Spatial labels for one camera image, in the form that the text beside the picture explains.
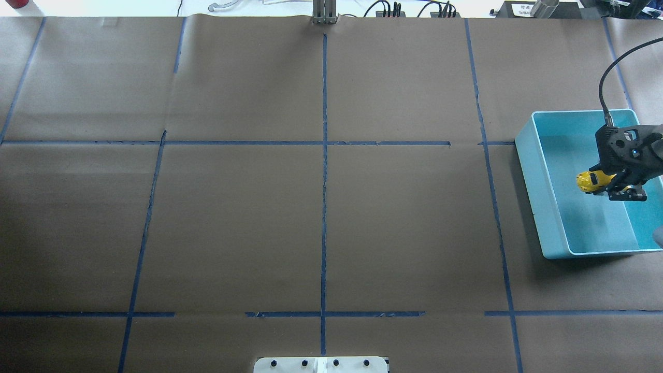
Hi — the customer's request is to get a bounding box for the aluminium frame post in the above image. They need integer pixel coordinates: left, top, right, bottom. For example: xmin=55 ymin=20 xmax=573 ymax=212
xmin=312 ymin=0 xmax=338 ymax=24

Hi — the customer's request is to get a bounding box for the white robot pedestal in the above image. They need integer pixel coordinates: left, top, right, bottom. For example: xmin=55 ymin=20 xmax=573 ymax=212
xmin=253 ymin=356 xmax=391 ymax=372

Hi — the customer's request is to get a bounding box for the turquoise plastic bin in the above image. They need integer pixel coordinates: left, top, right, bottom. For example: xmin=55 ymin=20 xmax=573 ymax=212
xmin=515 ymin=109 xmax=662 ymax=260

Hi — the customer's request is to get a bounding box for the black camera cable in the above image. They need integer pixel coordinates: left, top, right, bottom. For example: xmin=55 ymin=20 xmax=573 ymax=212
xmin=599 ymin=36 xmax=663 ymax=127

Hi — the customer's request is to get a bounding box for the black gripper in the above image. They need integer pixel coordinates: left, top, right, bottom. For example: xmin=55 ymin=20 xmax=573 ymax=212
xmin=594 ymin=155 xmax=662 ymax=202

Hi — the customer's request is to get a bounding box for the metal cup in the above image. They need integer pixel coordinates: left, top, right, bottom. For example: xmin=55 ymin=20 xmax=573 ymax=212
xmin=530 ymin=0 xmax=560 ymax=19

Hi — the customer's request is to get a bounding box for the red fire extinguisher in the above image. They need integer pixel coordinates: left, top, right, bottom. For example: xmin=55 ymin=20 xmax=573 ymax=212
xmin=5 ymin=0 xmax=31 ymax=9

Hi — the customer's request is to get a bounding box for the orange black power strip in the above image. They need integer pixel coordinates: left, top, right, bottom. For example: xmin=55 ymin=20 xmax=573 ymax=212
xmin=374 ymin=1 xmax=407 ymax=18

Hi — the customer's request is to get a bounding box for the black box under cup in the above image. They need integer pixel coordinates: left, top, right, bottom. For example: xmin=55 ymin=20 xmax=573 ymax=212
xmin=489 ymin=1 xmax=582 ymax=19

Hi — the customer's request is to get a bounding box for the yellow beetle toy car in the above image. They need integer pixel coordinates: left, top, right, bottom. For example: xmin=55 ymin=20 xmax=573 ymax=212
xmin=575 ymin=170 xmax=615 ymax=194

